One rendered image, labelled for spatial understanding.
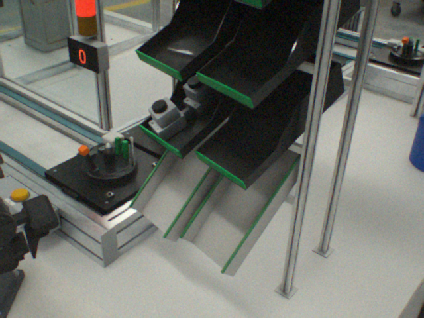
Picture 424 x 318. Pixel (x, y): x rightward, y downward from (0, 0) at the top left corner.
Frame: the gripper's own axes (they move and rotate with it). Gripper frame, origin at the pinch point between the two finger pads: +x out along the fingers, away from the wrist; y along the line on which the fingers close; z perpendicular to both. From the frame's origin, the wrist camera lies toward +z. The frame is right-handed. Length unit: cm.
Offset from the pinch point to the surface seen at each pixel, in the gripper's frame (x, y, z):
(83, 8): -4, 36, -64
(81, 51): 8, 34, -64
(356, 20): 85, 219, -142
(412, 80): 47, 150, -45
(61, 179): 28, 17, -41
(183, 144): 3.2, 37.2, -11.6
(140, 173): 29, 35, -34
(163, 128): 0.7, 35.0, -15.1
